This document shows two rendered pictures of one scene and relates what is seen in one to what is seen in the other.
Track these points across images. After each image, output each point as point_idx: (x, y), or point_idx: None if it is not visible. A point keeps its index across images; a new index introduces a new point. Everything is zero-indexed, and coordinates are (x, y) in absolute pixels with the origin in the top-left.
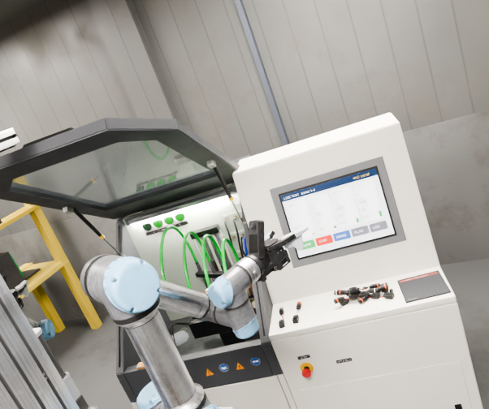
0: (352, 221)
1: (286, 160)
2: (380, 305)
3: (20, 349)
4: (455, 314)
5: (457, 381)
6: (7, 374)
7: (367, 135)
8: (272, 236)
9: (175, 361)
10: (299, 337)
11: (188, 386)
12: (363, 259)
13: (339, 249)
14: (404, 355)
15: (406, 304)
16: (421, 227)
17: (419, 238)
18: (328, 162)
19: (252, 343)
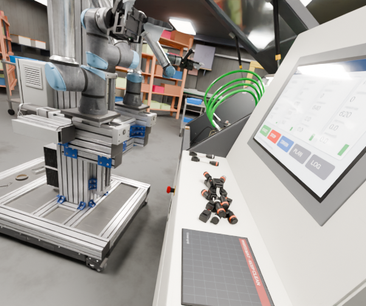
0: (306, 135)
1: (342, 17)
2: (190, 206)
3: (78, 3)
4: None
5: None
6: None
7: None
8: (162, 26)
9: (53, 26)
10: (180, 165)
11: (55, 48)
12: (270, 187)
13: (270, 155)
14: (163, 266)
15: (177, 227)
16: None
17: (338, 253)
18: None
19: (185, 150)
